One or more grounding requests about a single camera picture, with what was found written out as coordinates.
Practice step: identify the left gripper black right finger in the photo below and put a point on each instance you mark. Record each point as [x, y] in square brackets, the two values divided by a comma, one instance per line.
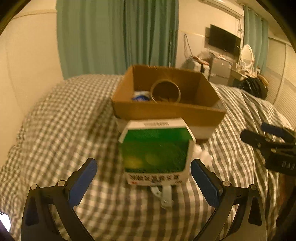
[249, 221]

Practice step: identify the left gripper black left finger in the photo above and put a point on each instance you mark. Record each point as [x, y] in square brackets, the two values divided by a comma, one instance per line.
[38, 222]

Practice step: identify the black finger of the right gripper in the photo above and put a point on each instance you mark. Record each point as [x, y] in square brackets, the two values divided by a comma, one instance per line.
[257, 141]
[286, 134]

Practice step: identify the black bag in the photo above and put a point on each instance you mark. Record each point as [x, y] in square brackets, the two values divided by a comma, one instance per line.
[253, 86]

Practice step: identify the white crumpled plastic wrap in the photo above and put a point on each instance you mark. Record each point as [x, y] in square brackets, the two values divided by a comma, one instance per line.
[203, 155]

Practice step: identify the grey cabinet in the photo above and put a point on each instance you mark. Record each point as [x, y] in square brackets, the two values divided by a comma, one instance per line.
[219, 71]

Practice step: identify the white round mirror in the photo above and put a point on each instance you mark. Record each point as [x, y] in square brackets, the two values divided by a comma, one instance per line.
[246, 58]

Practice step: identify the small clear plastic clip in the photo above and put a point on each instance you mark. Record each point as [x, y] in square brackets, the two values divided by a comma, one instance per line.
[163, 195]

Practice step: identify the green and white carton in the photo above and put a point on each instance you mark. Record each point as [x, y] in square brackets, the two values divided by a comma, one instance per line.
[156, 152]

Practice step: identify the brown tape roll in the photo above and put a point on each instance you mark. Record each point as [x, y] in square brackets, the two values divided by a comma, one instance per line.
[165, 90]

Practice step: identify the green curtain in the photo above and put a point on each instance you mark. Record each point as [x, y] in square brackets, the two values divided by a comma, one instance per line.
[106, 37]
[256, 35]

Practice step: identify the brown cardboard box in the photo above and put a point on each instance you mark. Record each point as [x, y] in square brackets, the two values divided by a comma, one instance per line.
[200, 104]

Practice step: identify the grey checked bed cover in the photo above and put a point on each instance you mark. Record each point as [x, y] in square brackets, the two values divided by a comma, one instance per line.
[75, 121]

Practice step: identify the blue white item in box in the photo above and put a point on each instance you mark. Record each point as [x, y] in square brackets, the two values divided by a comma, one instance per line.
[141, 96]

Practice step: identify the black wall television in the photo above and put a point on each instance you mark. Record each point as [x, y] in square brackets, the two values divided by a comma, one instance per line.
[224, 40]

